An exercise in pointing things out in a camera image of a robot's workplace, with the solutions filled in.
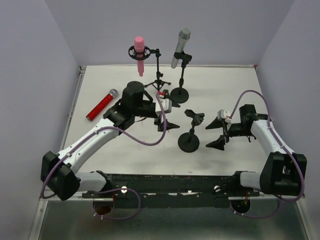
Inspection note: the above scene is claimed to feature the black round-base stand front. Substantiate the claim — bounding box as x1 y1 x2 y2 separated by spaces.
170 51 192 104

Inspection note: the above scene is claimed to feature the black round-base stand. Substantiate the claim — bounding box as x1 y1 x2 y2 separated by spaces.
170 51 192 104
177 109 205 153

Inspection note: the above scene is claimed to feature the black tripod shock-mount stand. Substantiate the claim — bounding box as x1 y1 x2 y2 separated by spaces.
128 46 172 92

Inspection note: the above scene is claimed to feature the pink microphone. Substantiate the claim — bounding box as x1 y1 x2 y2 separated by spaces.
133 36 145 77

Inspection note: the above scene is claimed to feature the red glitter microphone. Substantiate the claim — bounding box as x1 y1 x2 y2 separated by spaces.
86 88 119 122

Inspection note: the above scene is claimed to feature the silver microphone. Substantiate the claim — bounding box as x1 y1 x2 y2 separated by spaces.
171 27 191 69

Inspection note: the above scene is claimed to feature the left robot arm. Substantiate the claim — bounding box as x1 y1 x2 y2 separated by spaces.
40 81 180 201

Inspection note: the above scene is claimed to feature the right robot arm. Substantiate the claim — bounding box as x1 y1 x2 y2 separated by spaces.
206 104 307 196

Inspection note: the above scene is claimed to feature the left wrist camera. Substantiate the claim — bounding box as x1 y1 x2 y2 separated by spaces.
154 91 172 117

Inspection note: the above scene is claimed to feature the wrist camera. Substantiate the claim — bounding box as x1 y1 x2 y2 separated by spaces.
154 91 172 117
217 109 232 124

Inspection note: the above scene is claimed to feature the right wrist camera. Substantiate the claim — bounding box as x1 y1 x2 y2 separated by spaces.
217 109 232 124

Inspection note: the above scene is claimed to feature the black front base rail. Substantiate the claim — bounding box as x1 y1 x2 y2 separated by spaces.
82 174 260 209

